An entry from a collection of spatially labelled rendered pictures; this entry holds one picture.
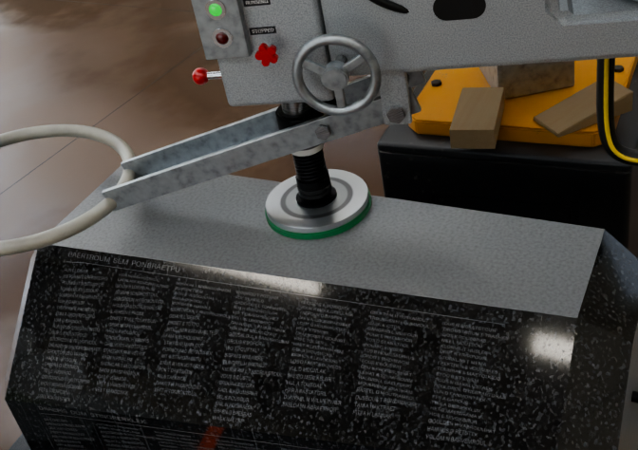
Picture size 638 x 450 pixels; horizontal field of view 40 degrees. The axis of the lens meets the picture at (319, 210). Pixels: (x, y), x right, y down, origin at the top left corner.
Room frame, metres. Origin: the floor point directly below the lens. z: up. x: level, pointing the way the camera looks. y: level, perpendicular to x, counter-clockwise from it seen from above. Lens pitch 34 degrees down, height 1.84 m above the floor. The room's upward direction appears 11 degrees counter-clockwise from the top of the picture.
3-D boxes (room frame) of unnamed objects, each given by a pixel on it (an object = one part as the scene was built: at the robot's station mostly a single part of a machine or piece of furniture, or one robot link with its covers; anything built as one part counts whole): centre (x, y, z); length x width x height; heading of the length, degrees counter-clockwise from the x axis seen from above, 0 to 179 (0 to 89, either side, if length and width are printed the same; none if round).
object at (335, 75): (1.37, -0.08, 1.20); 0.15 x 0.10 x 0.15; 73
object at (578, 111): (1.74, -0.64, 0.80); 0.20 x 0.10 x 0.05; 106
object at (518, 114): (1.98, -0.58, 0.76); 0.49 x 0.49 x 0.05; 60
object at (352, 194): (1.52, 0.00, 0.84); 0.21 x 0.21 x 0.01
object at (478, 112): (1.78, -0.41, 0.81); 0.20 x 0.10 x 0.05; 158
